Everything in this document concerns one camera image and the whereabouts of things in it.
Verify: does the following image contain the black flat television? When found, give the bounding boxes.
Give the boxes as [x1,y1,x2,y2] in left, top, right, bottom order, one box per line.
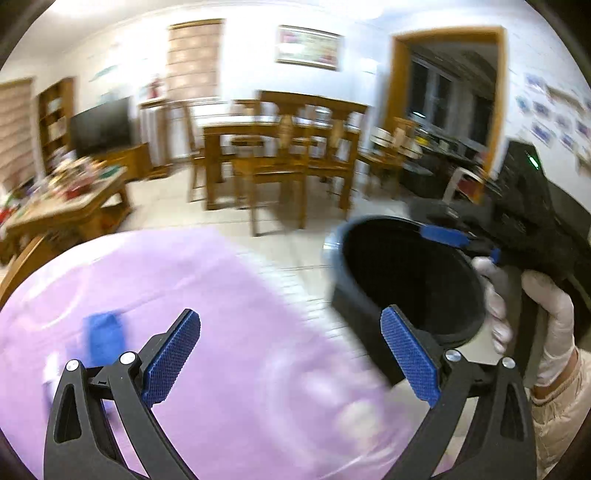
[69,97,133,160]

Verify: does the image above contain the wooden bookshelf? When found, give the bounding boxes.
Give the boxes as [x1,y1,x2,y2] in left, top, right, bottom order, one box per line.
[38,78,75,162]

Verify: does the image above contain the wall photo stickers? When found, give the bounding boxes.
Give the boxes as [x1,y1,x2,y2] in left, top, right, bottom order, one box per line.
[513,69,591,172]

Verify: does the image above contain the beige striped window blind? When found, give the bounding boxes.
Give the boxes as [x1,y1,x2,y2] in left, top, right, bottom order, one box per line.
[0,78,38,185]

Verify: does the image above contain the wooden coffee table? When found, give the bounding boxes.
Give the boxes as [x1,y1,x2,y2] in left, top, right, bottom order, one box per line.
[0,157,134,259]

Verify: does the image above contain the purple patterned blanket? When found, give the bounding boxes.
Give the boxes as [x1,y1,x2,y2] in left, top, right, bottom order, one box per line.
[0,226,444,480]

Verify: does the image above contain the person's right forearm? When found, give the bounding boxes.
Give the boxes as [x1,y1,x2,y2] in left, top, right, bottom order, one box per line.
[529,344,591,480]

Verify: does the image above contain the wooden dining table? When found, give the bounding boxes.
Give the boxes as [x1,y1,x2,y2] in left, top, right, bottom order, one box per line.
[202,115,362,212]

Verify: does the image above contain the person's right hand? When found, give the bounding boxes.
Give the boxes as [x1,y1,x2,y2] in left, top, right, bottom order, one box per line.
[471,256,579,388]

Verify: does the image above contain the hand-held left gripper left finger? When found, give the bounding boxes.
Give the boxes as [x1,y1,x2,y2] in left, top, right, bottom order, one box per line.
[44,308,201,480]

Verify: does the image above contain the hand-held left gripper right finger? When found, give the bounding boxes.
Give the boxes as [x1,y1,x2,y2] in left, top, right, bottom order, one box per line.
[379,305,536,480]

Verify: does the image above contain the white plastic chair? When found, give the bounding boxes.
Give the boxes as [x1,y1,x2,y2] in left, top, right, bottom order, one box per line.
[443,165,489,205]

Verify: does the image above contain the black waste bin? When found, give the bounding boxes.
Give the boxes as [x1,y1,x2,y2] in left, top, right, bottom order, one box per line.
[323,216,488,388]

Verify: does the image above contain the beige patterned window blind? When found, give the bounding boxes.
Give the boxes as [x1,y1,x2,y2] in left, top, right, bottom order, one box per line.
[166,21,225,100]

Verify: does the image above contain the tall wooden plant stand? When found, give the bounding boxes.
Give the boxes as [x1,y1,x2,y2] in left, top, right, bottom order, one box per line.
[139,98,171,178]

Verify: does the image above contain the blue flat packet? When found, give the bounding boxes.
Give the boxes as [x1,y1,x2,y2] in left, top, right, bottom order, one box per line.
[83,313,127,366]

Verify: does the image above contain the wide framed wall picture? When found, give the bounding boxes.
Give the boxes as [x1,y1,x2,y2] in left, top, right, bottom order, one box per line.
[276,25,345,71]

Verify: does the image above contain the wooden door frame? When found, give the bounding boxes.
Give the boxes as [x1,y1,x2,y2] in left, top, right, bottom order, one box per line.
[390,27,509,185]

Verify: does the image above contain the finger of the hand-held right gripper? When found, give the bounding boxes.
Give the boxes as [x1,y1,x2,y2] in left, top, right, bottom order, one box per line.
[471,247,503,268]
[421,222,495,252]

